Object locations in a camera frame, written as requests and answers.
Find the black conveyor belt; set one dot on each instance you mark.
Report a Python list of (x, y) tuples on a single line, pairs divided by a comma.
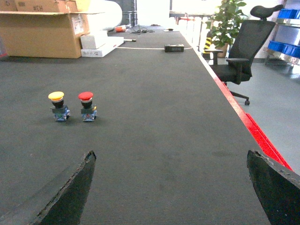
[(170, 148)]

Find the large cardboard box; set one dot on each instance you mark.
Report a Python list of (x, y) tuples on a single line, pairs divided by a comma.
[(44, 34)]

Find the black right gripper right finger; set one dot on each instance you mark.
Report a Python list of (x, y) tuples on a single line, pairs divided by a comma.
[(277, 188)]

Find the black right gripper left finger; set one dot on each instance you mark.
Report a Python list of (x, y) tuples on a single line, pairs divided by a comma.
[(59, 202)]

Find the white box on top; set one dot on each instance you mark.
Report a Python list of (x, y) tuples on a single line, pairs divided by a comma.
[(94, 40)]

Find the black office chair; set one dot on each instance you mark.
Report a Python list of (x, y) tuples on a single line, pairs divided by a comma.
[(252, 35)]

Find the white flat box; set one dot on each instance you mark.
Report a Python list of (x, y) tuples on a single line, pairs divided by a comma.
[(111, 44)]

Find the red mushroom push button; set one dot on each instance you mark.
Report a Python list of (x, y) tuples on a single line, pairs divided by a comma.
[(89, 110)]

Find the yellow mushroom push button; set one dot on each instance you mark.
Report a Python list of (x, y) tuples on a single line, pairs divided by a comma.
[(60, 111)]

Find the green potted plant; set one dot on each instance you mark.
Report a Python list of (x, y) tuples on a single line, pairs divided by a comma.
[(226, 23)]

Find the small black box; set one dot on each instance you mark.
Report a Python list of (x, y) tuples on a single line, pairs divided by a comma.
[(174, 48)]

